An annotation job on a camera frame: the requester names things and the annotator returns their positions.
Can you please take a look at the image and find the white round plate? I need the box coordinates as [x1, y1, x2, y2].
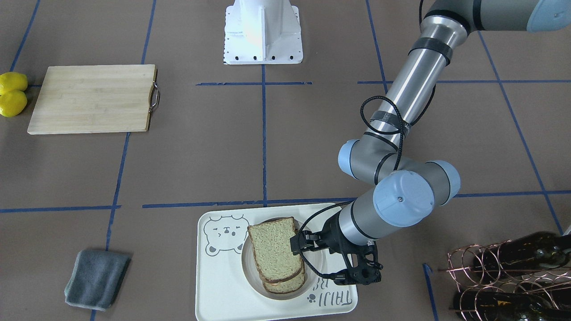
[241, 217, 318, 301]

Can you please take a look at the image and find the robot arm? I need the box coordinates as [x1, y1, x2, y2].
[290, 0, 570, 255]

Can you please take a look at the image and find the brown wine bottle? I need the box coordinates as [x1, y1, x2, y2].
[472, 231, 571, 284]
[450, 287, 571, 321]

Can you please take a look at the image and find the cream bear tray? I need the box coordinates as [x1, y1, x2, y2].
[194, 203, 358, 321]

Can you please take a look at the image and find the bamboo cutting board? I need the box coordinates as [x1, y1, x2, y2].
[27, 64, 160, 135]

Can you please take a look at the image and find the bread slice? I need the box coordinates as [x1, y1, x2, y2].
[247, 217, 303, 283]
[263, 267, 306, 295]

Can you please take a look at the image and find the yellow lemon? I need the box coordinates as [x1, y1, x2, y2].
[0, 71, 28, 95]
[0, 90, 27, 118]

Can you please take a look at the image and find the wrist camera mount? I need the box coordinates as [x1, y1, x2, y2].
[334, 247, 383, 286]

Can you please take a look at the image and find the copper wire bottle rack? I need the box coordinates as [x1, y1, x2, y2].
[443, 241, 570, 321]

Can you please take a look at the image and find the grey folded cloth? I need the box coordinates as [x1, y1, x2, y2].
[64, 249, 131, 311]

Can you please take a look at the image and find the yellow lemon near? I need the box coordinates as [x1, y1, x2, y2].
[0, 90, 27, 118]

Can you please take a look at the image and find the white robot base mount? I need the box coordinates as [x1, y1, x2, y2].
[223, 0, 304, 65]

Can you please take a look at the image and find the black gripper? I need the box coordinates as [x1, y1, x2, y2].
[290, 217, 352, 255]

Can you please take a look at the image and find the yellow lemon far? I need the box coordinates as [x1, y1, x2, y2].
[0, 71, 28, 95]

